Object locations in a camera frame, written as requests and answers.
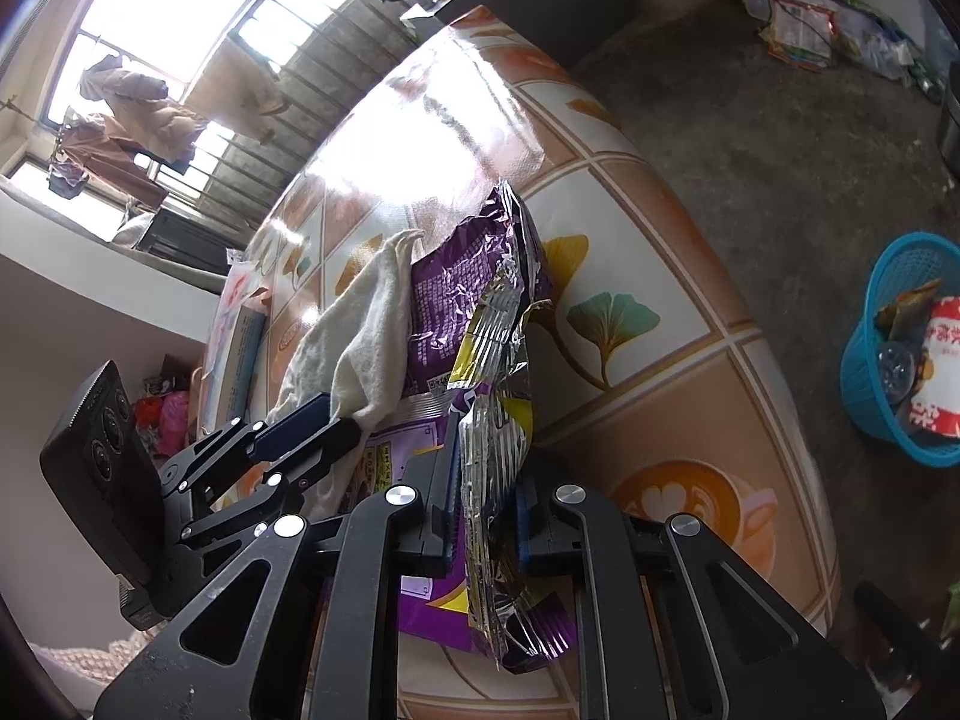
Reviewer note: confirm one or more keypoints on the brown hanging jacket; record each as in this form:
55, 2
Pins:
142, 105

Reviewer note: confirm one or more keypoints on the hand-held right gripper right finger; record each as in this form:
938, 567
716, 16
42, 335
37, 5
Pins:
525, 532

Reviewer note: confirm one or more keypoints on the blue labelled plastic bottle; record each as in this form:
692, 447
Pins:
894, 371

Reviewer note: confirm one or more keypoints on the black slatted crate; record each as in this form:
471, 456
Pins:
184, 240

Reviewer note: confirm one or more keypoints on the orange green wrapper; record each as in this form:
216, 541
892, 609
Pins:
904, 311

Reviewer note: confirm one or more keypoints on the pink hanging garment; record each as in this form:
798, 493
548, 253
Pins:
105, 157

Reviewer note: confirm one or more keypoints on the clear bag with red packets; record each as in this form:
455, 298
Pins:
802, 30

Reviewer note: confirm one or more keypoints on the clear crumpled plastic bag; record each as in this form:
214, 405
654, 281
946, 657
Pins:
881, 41

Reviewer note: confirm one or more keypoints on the beige hanging cloth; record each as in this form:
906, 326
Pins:
240, 90

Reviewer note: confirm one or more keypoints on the white cloth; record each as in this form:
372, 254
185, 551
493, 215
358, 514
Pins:
352, 330

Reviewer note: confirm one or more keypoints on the pink plastic bag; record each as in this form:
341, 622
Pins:
169, 420

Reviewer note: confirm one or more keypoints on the red white snack packet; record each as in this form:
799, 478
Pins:
937, 367

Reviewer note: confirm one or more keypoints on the blue plastic mesh basket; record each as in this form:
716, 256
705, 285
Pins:
862, 390

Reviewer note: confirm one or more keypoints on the barred window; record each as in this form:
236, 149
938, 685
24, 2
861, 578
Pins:
180, 7

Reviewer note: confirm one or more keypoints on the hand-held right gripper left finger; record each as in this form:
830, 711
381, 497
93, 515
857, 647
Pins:
450, 510

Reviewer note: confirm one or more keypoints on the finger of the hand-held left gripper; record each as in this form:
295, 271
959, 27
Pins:
292, 420
322, 446

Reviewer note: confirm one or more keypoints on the blue white flat box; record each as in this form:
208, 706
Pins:
236, 345

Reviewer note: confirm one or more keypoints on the large purple snack bag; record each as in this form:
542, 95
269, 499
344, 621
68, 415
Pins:
450, 292

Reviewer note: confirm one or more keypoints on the silver yellow snack wrapper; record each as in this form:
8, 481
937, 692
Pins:
491, 427

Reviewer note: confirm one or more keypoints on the patterned tablecloth table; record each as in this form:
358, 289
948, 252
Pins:
637, 352

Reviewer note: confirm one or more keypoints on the dark grey cabinet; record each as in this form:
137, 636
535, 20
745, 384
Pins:
525, 15

